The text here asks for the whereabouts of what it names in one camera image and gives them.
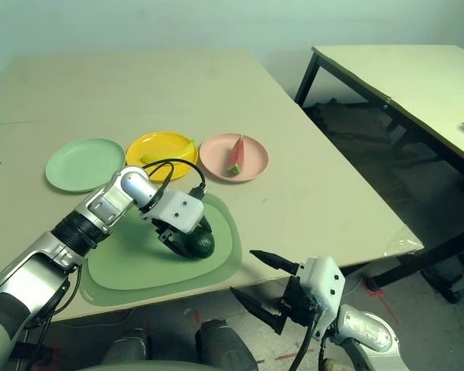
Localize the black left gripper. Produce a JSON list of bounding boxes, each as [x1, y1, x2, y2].
[[151, 215, 214, 259]]

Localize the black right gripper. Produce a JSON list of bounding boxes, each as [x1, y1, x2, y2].
[[230, 250, 324, 336]]

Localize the dark green avocado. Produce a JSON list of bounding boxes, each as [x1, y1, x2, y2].
[[179, 227, 217, 259]]

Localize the yellow banana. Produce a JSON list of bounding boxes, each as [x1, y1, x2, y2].
[[139, 138, 197, 164]]

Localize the red watermelon slice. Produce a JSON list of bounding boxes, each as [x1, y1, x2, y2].
[[226, 134, 245, 175]]

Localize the light green cutting board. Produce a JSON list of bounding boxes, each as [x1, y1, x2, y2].
[[87, 192, 234, 291]]

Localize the translucent green table mat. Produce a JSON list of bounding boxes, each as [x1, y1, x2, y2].
[[79, 192, 244, 307]]

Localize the grey robot right leg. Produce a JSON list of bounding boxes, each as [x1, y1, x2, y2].
[[195, 319, 256, 371]]

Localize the grey robot leg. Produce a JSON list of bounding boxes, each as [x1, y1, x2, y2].
[[195, 319, 256, 371], [104, 328, 150, 364]]

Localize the pink round plate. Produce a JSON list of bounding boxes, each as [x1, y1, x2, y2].
[[199, 133, 270, 184]]

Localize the yellow round plate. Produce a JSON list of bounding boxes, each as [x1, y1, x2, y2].
[[126, 131, 200, 182]]

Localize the tan shoe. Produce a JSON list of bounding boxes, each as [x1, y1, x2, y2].
[[323, 358, 351, 371]]

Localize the grey robot left leg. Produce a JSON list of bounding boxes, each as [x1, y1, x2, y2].
[[104, 328, 150, 364]]

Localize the green round plate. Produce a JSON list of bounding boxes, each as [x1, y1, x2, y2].
[[44, 138, 127, 194]]

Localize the clear plastic film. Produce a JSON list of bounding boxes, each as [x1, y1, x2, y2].
[[384, 226, 425, 258]]

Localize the beige side table black legs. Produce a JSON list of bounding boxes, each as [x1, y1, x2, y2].
[[295, 45, 464, 194]]

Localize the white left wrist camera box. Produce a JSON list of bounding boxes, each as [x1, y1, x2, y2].
[[140, 189, 204, 235]]

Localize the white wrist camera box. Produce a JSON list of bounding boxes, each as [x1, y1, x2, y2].
[[140, 189, 204, 235], [295, 254, 347, 341]]

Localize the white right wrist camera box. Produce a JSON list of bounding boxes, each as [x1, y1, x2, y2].
[[295, 254, 347, 341]]

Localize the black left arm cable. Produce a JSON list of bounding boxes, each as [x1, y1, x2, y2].
[[22, 157, 208, 371]]

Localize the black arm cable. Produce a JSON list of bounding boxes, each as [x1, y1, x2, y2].
[[288, 320, 333, 371], [22, 157, 208, 371]]

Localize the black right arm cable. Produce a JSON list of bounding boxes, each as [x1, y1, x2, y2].
[[288, 320, 333, 371]]

